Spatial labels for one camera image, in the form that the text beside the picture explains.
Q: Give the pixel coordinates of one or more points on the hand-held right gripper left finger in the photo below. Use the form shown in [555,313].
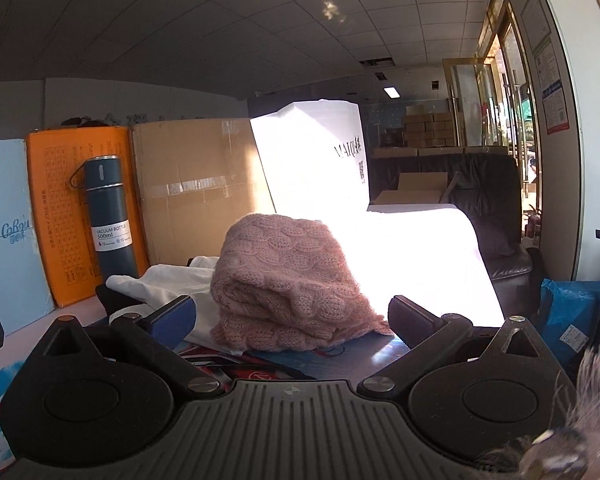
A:
[175,317]

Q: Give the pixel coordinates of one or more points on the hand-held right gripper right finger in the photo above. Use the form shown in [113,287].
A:
[412,320]

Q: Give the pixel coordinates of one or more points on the pink knitted sweater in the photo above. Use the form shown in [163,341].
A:
[280,270]

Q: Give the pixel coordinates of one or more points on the white cloth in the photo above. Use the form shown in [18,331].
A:
[160,280]

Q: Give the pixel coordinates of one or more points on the white sheet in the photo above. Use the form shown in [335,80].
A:
[430,260]

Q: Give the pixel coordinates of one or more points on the black cloth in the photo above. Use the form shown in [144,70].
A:
[112,305]

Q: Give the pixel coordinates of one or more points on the light blue printed carton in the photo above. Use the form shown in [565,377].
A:
[10,270]

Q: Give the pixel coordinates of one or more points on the printed cartoon mat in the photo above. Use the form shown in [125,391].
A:
[280,365]

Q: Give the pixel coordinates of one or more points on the dark blue vacuum bottle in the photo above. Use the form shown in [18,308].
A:
[110,200]

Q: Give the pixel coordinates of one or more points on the open cardboard box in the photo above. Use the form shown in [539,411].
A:
[420,185]

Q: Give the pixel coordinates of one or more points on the orange flat box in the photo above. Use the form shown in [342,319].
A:
[50,210]

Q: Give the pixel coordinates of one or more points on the black leather armchair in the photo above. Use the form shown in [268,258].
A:
[495,200]

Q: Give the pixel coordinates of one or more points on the blue plastic bag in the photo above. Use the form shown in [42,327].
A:
[565,305]

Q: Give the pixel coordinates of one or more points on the fire extinguisher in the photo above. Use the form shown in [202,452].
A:
[533,225]

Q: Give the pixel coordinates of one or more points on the brown cardboard box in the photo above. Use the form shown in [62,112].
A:
[195,160]

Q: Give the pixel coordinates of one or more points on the stack of cardboard boxes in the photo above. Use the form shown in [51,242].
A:
[430,130]

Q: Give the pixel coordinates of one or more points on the large white box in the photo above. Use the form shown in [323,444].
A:
[305,160]

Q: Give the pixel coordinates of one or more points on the pink fluffy sleeve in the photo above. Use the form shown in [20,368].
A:
[595,390]

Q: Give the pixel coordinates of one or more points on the ceiling light panel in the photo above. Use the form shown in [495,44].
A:
[390,91]

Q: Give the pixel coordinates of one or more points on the gold framed glass door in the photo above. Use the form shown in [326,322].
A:
[480,100]

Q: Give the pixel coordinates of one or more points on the blue white wall notice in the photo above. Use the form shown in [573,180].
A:
[555,105]

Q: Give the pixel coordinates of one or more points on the framed wall certificate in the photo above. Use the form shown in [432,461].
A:
[536,20]

